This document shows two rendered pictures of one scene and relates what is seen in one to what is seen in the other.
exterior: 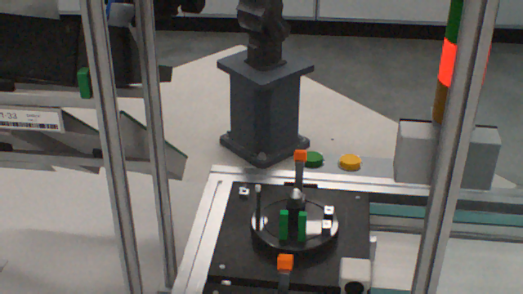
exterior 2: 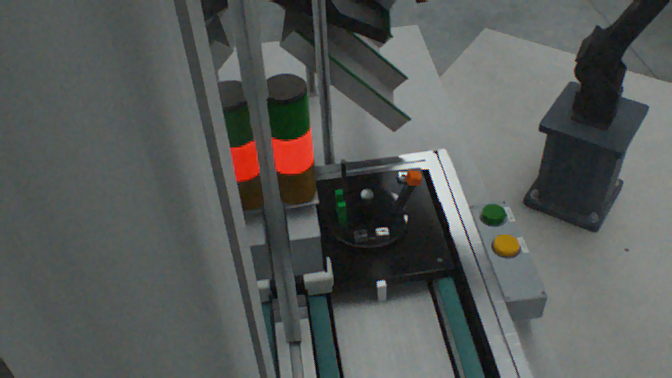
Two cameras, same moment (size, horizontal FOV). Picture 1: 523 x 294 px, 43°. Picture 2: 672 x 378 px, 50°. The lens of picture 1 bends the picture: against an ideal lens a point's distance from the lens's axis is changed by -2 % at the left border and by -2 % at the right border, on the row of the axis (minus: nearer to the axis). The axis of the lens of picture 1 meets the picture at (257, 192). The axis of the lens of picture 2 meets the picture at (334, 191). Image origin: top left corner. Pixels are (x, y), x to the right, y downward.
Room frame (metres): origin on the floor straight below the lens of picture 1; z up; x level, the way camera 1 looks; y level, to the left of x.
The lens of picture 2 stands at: (0.60, -0.84, 1.87)
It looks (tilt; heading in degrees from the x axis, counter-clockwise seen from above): 45 degrees down; 77
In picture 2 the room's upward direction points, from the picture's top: 4 degrees counter-clockwise
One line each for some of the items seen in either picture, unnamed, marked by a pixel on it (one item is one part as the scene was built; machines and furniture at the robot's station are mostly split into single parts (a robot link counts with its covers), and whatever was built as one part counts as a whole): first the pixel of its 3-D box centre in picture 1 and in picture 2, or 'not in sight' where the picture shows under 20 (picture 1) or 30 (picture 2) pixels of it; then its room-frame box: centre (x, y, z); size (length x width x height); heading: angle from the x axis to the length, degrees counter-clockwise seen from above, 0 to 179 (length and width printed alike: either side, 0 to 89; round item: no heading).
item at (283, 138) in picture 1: (265, 104); (583, 157); (1.26, -0.02, 0.96); 0.15 x 0.15 x 0.20; 40
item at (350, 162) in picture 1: (350, 163); (506, 246); (1.03, -0.17, 0.96); 0.04 x 0.04 x 0.02
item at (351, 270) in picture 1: (354, 278); (317, 276); (0.72, -0.14, 0.97); 0.05 x 0.05 x 0.04; 83
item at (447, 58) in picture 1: (463, 60); (290, 143); (0.69, -0.23, 1.33); 0.05 x 0.05 x 0.05
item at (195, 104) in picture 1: (247, 158); (546, 191); (1.23, 0.02, 0.84); 0.90 x 0.70 x 0.03; 40
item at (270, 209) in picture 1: (294, 225); (367, 219); (0.83, -0.06, 0.98); 0.14 x 0.14 x 0.02
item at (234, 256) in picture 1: (294, 234); (367, 226); (0.83, -0.06, 0.96); 0.24 x 0.24 x 0.02; 83
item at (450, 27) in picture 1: (471, 18); (286, 109); (0.69, -0.23, 1.38); 0.05 x 0.05 x 0.05
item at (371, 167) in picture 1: (348, 177); (503, 258); (1.03, -0.17, 0.93); 0.21 x 0.07 x 0.06; 83
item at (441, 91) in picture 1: (456, 100); (294, 175); (0.69, -0.23, 1.28); 0.05 x 0.05 x 0.05
